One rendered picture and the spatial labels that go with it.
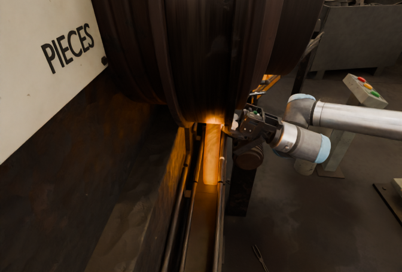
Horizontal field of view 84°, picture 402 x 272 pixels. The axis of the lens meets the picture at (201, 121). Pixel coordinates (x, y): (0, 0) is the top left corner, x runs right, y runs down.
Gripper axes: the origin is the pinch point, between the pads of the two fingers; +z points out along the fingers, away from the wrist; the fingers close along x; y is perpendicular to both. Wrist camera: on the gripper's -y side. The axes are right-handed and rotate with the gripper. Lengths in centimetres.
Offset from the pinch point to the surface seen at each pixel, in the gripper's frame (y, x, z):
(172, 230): -1.1, 34.7, 3.8
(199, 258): -9.6, 34.8, -4.1
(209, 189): -8.1, 18.7, -4.1
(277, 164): -58, -53, -64
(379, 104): 7, -43, -78
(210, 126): 9.1, 15.2, 1.8
